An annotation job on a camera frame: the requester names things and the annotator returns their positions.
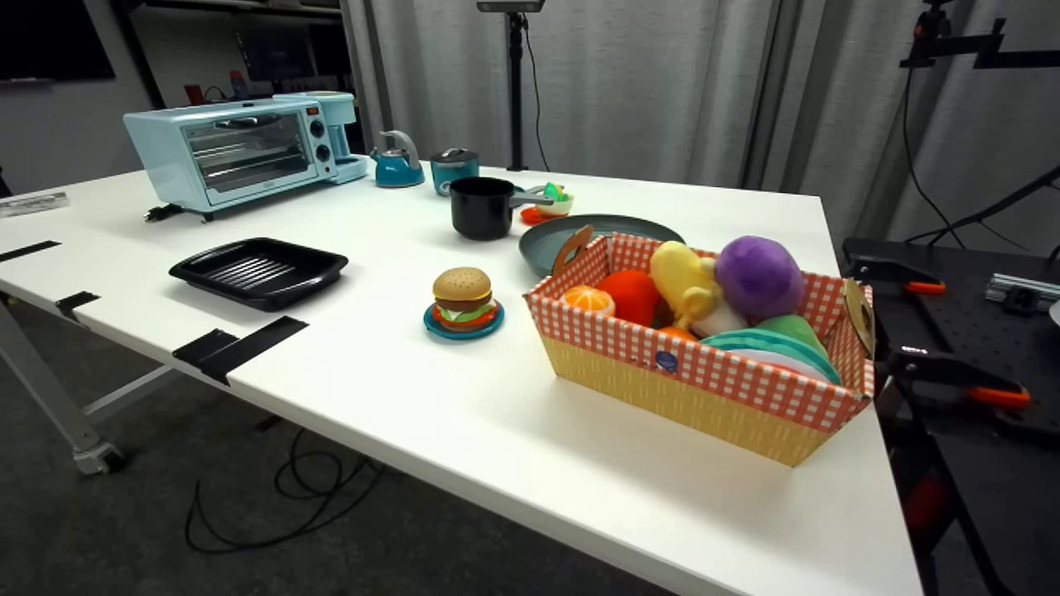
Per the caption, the purple plush toy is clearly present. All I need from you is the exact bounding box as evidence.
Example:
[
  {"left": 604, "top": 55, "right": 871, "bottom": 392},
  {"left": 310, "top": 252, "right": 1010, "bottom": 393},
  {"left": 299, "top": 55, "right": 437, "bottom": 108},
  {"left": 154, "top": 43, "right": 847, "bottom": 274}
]
[{"left": 712, "top": 231, "right": 809, "bottom": 327}]

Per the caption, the grey plate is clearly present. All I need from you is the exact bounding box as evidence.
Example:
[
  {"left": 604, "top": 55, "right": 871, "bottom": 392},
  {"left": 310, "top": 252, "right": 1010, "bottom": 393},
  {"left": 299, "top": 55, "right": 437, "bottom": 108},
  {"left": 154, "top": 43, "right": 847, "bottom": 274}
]
[{"left": 515, "top": 211, "right": 689, "bottom": 283}]

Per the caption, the small orange toy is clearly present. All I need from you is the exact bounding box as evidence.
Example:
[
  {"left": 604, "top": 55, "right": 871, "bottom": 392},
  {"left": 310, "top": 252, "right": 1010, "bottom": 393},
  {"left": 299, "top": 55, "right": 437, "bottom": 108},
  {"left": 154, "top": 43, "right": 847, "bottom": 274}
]
[{"left": 560, "top": 283, "right": 618, "bottom": 319}]

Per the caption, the toy burger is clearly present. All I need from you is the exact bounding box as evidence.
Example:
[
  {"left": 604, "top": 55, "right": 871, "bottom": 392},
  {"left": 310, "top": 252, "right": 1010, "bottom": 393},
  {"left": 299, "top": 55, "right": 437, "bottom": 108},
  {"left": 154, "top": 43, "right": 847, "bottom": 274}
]
[{"left": 427, "top": 264, "right": 498, "bottom": 334}]

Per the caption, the green and orange toy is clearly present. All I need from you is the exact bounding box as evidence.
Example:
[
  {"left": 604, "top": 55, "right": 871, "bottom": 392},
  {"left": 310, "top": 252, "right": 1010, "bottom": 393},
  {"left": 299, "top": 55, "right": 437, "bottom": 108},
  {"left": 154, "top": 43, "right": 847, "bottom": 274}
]
[{"left": 512, "top": 179, "right": 577, "bottom": 230}]

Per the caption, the red plush toy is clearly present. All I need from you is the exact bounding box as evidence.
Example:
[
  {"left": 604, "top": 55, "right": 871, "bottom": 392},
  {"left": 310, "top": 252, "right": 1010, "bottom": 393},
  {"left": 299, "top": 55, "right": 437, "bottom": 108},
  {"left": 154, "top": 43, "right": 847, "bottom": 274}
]
[{"left": 595, "top": 264, "right": 672, "bottom": 330}]

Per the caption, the teal toy canister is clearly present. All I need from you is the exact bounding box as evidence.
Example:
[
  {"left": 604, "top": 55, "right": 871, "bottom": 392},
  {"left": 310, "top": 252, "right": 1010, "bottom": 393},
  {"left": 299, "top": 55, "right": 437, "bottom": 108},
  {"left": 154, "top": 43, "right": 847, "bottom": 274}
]
[{"left": 427, "top": 147, "right": 484, "bottom": 200}]

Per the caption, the yellow plush toy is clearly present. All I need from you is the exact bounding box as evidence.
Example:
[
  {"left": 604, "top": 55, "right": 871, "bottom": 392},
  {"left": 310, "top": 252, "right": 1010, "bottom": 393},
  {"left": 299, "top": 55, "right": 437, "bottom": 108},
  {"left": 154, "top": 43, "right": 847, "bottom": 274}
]
[{"left": 647, "top": 239, "right": 724, "bottom": 330}]

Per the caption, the orange checkered cardboard basket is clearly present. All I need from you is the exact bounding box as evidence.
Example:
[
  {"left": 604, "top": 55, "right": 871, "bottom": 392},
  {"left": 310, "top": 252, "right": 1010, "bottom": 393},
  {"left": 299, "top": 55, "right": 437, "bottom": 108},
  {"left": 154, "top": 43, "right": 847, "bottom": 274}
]
[{"left": 523, "top": 224, "right": 880, "bottom": 469}]

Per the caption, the white plush toy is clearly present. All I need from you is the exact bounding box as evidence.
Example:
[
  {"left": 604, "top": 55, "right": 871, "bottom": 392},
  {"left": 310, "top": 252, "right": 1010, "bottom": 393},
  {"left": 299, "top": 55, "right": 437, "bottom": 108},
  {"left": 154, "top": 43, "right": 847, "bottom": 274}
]
[{"left": 692, "top": 299, "right": 751, "bottom": 342}]

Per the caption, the teal toy kettle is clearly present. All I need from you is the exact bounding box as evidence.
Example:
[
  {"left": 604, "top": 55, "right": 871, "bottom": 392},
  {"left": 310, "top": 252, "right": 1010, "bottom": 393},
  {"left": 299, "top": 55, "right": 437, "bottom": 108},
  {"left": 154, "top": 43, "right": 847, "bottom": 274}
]
[{"left": 366, "top": 125, "right": 427, "bottom": 191}]

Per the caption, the green plush toy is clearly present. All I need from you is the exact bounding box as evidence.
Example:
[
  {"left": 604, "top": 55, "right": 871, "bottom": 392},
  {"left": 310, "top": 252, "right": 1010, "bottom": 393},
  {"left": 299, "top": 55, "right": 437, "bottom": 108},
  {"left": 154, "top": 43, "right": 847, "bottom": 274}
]
[{"left": 757, "top": 310, "right": 831, "bottom": 356}]

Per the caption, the small teal saucer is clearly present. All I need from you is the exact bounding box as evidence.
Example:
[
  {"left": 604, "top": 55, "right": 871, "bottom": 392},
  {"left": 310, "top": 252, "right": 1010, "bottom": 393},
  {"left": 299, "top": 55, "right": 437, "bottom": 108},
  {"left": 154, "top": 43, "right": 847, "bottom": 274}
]
[{"left": 420, "top": 300, "right": 510, "bottom": 346}]

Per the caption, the black pot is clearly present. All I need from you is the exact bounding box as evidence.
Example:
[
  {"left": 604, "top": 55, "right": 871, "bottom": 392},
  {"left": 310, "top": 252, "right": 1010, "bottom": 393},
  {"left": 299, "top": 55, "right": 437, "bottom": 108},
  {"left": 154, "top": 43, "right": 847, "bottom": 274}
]
[{"left": 448, "top": 172, "right": 546, "bottom": 245}]

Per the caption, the black tripod stand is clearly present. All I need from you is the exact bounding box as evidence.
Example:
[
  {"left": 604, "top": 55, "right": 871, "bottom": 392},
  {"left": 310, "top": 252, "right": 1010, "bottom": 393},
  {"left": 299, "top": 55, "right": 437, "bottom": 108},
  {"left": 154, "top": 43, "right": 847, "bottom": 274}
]
[{"left": 475, "top": 0, "right": 550, "bottom": 175}]

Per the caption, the grey curtain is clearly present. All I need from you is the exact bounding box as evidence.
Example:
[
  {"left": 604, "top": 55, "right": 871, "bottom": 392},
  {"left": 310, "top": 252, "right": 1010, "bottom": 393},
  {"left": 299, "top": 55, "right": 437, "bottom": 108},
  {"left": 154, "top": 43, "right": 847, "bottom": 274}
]
[{"left": 339, "top": 0, "right": 1060, "bottom": 260}]

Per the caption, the black baking tray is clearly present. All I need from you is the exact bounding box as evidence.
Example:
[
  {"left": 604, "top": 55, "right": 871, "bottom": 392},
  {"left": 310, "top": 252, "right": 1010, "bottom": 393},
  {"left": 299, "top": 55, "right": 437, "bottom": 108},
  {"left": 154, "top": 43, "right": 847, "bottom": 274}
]
[{"left": 165, "top": 235, "right": 351, "bottom": 316}]

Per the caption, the wide black tape strip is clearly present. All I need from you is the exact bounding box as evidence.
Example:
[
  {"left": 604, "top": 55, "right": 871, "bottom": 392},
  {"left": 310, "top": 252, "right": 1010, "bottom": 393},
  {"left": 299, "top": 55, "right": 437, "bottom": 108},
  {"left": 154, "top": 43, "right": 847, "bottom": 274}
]
[{"left": 170, "top": 310, "right": 310, "bottom": 388}]

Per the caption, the light blue toaster oven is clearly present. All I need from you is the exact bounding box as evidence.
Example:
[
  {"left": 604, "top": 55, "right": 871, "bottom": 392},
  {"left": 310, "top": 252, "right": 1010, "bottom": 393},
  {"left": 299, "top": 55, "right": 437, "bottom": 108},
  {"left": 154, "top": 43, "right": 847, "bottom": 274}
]
[{"left": 119, "top": 90, "right": 372, "bottom": 218}]

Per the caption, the black side table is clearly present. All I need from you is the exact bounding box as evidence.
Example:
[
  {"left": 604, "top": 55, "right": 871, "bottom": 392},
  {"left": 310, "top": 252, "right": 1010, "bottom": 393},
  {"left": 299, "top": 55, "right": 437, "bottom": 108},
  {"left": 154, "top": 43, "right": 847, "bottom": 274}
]
[{"left": 840, "top": 235, "right": 1060, "bottom": 596}]

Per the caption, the white table leg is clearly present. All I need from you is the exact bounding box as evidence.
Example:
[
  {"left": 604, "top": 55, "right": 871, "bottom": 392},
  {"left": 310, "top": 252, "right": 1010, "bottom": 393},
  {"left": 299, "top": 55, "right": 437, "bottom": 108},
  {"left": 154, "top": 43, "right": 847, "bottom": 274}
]
[{"left": 0, "top": 296, "right": 180, "bottom": 481}]

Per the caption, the grey device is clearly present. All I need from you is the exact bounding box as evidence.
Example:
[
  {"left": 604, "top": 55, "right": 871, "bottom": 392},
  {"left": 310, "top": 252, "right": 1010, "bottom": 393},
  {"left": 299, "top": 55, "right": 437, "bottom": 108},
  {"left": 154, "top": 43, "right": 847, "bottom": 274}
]
[{"left": 985, "top": 270, "right": 1060, "bottom": 321}]

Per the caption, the white flat object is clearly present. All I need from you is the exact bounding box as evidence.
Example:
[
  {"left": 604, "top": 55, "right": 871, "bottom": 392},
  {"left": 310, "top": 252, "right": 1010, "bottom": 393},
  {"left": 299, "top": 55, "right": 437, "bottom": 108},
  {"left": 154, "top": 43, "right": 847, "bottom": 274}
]
[{"left": 0, "top": 189, "right": 72, "bottom": 223}]

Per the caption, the black floor cable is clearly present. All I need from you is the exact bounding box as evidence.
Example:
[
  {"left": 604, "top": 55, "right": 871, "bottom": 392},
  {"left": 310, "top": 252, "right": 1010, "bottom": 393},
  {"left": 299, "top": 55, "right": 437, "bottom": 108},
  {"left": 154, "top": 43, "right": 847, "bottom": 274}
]
[{"left": 180, "top": 427, "right": 386, "bottom": 556}]

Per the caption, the orange handled black clamp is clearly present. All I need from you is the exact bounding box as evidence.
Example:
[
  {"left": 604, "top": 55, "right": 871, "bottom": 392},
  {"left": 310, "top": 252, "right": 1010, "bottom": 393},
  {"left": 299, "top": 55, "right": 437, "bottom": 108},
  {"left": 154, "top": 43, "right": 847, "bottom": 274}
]
[
  {"left": 878, "top": 342, "right": 1038, "bottom": 417},
  {"left": 846, "top": 252, "right": 950, "bottom": 300}
]

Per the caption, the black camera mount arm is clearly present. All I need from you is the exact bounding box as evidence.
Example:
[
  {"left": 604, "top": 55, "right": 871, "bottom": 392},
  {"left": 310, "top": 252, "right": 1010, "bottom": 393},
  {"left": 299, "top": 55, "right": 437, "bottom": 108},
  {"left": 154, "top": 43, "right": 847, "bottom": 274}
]
[{"left": 899, "top": 0, "right": 1060, "bottom": 73}]

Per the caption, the dark wall monitor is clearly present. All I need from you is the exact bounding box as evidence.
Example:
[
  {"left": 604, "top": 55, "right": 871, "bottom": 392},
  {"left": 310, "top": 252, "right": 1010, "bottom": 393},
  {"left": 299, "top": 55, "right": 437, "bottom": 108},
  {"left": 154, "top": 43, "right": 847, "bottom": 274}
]
[{"left": 0, "top": 0, "right": 119, "bottom": 85}]

